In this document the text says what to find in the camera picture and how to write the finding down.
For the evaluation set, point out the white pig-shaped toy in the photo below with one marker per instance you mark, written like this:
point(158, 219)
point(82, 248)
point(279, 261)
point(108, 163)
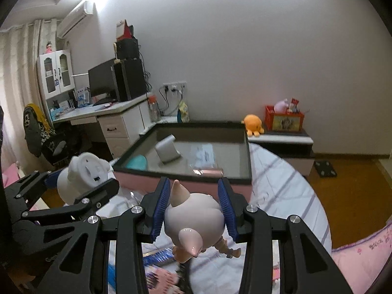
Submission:
point(82, 177)

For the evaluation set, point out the big-headed pink doll figure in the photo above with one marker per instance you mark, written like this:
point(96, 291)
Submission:
point(193, 217)

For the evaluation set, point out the white nightstand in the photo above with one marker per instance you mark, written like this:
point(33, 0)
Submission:
point(146, 129)

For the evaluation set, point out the red white packet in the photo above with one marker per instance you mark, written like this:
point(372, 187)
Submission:
point(294, 104)

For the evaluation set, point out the red white paper bag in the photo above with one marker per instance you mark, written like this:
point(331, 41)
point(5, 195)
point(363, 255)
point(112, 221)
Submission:
point(121, 30)

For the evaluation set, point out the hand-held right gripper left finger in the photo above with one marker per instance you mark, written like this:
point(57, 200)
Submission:
point(160, 214)

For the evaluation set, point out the white power adapter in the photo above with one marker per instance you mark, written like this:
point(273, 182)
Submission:
point(167, 150)

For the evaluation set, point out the striped white tablecloth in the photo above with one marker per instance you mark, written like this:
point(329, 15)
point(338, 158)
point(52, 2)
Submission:
point(275, 183)

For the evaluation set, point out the blue white box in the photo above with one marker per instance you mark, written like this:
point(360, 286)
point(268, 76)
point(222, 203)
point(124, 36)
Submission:
point(82, 97)

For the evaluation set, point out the pink quilt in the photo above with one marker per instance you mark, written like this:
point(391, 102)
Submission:
point(361, 257)

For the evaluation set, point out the black floor scale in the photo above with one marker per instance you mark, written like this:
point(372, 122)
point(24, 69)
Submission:
point(324, 168)

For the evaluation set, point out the orange octopus plush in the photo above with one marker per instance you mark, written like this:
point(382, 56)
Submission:
point(253, 124)

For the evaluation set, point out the small yellow fan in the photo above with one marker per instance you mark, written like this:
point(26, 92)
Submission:
point(116, 52)

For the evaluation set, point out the white glass-door cabinet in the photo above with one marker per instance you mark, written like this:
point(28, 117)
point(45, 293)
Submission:
point(55, 55)

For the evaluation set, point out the clear bottle with orange cap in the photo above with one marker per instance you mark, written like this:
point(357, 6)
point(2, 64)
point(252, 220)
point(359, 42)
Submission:
point(153, 110)

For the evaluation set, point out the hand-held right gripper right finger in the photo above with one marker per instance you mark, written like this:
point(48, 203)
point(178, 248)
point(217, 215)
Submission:
point(226, 211)

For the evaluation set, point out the black computer monitor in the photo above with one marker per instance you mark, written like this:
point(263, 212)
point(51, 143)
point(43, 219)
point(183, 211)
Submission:
point(102, 79)

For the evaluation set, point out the black yellow patterned jacket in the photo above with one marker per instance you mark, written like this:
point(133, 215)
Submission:
point(35, 128)

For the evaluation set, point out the clear plastic box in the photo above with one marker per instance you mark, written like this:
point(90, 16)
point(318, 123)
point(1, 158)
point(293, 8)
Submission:
point(203, 156)

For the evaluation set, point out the white air conditioner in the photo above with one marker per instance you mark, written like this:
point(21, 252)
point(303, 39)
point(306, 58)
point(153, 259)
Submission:
point(76, 18)

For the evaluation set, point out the white wall socket strip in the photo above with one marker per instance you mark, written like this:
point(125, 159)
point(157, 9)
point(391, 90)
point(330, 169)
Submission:
point(174, 84)

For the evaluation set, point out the low white black cabinet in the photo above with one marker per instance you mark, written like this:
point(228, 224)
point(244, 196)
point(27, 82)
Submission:
point(294, 164)

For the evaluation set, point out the yellow blue snack bag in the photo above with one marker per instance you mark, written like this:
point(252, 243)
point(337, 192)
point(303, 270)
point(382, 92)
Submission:
point(183, 111)

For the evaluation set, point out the cream curtain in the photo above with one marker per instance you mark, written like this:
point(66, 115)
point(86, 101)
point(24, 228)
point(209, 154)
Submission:
point(15, 82)

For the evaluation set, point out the pink plush toy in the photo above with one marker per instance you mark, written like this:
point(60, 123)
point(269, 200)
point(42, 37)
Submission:
point(281, 105)

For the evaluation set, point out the blue toothbrush package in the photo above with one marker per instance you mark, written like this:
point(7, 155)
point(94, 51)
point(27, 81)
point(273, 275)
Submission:
point(159, 255)

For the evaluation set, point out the pink bedding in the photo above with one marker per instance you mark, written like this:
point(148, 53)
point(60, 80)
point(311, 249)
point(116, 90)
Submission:
point(9, 174)

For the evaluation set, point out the pink purple block toy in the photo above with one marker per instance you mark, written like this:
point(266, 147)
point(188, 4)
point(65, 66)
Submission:
point(162, 281)

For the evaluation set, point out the black office chair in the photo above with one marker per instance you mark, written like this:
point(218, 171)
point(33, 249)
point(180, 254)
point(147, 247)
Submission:
point(64, 150)

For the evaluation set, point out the pink storage box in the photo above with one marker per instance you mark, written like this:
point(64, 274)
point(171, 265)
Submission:
point(183, 147)

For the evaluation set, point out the black keyboard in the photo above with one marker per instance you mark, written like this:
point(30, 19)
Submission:
point(104, 101)

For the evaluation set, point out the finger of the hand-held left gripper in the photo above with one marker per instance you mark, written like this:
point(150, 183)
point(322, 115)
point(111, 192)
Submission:
point(95, 196)
point(30, 186)

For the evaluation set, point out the small doll in pink dress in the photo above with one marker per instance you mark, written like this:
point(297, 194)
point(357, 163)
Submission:
point(48, 48)

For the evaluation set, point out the white desk with drawers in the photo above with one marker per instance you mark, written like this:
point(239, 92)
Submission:
point(119, 127)

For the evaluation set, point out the red toy crate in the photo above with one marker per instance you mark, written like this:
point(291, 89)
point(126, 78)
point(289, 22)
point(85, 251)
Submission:
point(284, 122)

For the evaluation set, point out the teal rounded object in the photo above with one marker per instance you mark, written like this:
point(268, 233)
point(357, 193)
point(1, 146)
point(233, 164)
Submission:
point(136, 162)

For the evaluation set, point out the black computer tower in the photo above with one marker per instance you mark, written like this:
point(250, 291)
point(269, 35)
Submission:
point(130, 78)

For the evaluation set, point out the rose gold metal case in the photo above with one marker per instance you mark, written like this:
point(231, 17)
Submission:
point(208, 172)

